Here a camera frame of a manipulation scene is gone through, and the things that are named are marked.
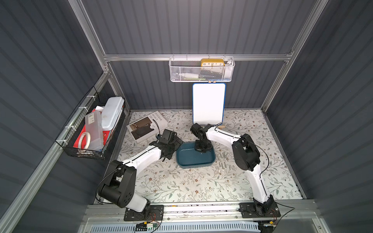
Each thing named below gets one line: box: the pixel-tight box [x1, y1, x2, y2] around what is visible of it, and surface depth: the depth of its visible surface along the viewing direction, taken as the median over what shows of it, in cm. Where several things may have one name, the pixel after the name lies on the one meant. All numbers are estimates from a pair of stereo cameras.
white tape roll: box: [77, 131, 91, 150], surface depth 65 cm
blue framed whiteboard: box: [192, 82, 227, 126], surface depth 93 cm
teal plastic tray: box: [175, 141, 217, 169], surface depth 94 cm
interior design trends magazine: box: [126, 110, 169, 144], surface depth 107 cm
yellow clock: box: [200, 58, 225, 67], surface depth 90 cm
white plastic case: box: [101, 96, 125, 131], surface depth 75 cm
